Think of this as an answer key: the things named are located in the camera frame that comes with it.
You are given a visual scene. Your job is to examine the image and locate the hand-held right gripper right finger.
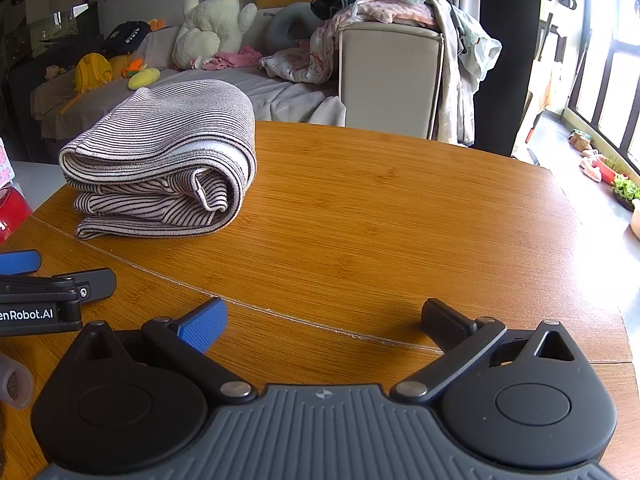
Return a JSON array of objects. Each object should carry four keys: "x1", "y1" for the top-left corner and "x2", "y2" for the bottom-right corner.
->
[{"x1": 390, "y1": 298, "x2": 576, "y2": 404}]

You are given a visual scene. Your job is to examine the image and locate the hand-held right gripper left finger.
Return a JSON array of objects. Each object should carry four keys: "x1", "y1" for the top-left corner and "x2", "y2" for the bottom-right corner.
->
[{"x1": 69, "y1": 296, "x2": 258, "y2": 404}]

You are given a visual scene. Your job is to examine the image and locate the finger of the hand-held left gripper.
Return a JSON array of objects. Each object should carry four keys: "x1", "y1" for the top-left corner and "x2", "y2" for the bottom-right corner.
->
[
  {"x1": 0, "y1": 268, "x2": 117, "y2": 306},
  {"x1": 0, "y1": 249, "x2": 42, "y2": 275}
]

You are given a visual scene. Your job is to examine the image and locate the striped knit garment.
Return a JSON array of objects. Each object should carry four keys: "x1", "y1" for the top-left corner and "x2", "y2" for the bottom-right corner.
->
[{"x1": 58, "y1": 80, "x2": 258, "y2": 239}]

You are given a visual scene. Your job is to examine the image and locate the pink clothes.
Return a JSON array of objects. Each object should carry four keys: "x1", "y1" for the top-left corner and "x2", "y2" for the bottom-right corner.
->
[{"x1": 190, "y1": 45, "x2": 263, "y2": 71}]

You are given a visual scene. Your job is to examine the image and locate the pile of clothes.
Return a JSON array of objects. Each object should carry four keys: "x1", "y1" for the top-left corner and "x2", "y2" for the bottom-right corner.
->
[{"x1": 350, "y1": 0, "x2": 502, "y2": 86}]

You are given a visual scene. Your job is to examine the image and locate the red package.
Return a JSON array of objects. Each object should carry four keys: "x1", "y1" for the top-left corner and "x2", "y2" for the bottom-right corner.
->
[{"x1": 0, "y1": 187, "x2": 33, "y2": 242}]

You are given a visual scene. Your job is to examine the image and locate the clear plastic container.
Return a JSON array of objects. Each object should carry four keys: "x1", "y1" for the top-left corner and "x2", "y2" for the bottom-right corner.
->
[{"x1": 0, "y1": 351, "x2": 35, "y2": 415}]

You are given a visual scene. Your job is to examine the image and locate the pink patterned package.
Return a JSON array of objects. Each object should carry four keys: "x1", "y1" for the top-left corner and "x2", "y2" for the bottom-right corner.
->
[{"x1": 0, "y1": 137, "x2": 16, "y2": 192}]

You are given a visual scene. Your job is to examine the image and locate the yellow-green plush toy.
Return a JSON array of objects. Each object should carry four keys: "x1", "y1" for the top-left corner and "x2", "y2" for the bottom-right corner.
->
[{"x1": 127, "y1": 67, "x2": 161, "y2": 91}]

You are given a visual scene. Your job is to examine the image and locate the white floor cleaner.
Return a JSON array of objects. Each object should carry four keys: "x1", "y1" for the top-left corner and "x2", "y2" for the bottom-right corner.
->
[{"x1": 522, "y1": 90, "x2": 546, "y2": 166}]

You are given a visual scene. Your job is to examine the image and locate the pink slippers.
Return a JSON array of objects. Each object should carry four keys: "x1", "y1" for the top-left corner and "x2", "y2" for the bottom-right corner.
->
[{"x1": 580, "y1": 150, "x2": 603, "y2": 183}]

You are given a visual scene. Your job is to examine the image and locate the dark curtain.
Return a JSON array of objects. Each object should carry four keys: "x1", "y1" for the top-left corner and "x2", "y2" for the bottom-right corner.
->
[{"x1": 472, "y1": 0, "x2": 551, "y2": 161}]

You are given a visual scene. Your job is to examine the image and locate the grey hanging garment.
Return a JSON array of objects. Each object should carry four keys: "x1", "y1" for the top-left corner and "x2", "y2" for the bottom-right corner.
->
[{"x1": 427, "y1": 0, "x2": 482, "y2": 147}]

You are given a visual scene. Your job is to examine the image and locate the tray of green plants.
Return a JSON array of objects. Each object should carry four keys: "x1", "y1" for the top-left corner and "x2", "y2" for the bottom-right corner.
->
[{"x1": 612, "y1": 174, "x2": 640, "y2": 211}]

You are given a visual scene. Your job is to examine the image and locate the glass display cabinet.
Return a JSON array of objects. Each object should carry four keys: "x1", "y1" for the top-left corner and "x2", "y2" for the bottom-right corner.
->
[{"x1": 0, "y1": 0, "x2": 103, "y2": 91}]

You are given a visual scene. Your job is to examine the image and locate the sofa with grey cover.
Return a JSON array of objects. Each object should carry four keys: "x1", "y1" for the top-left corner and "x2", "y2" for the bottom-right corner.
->
[{"x1": 30, "y1": 0, "x2": 411, "y2": 141}]

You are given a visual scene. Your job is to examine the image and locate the black cap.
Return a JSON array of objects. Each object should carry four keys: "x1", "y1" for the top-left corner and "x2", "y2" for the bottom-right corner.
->
[{"x1": 102, "y1": 20, "x2": 152, "y2": 58}]

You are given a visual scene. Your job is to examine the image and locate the beige chair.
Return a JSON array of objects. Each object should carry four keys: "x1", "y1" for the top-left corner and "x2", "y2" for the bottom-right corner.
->
[{"x1": 338, "y1": 21, "x2": 445, "y2": 141}]

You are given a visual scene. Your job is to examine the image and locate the black framed window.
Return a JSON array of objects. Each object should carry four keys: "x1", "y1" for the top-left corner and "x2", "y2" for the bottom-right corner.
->
[{"x1": 562, "y1": 0, "x2": 640, "y2": 181}]

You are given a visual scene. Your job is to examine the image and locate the floral patterned cloth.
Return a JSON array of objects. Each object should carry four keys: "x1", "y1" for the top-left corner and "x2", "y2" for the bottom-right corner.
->
[{"x1": 259, "y1": 25, "x2": 341, "y2": 85}]

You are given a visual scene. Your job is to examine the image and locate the white plush toy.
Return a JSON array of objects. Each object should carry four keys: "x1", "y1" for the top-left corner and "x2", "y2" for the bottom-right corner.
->
[{"x1": 172, "y1": 0, "x2": 258, "y2": 71}]

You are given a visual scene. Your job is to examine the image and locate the grey neck pillow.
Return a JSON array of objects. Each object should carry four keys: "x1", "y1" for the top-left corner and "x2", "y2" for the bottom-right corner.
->
[{"x1": 264, "y1": 1, "x2": 326, "y2": 53}]

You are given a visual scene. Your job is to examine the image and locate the pink garment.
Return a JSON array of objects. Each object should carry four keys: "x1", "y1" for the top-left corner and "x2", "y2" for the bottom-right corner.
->
[{"x1": 327, "y1": 0, "x2": 438, "y2": 28}]

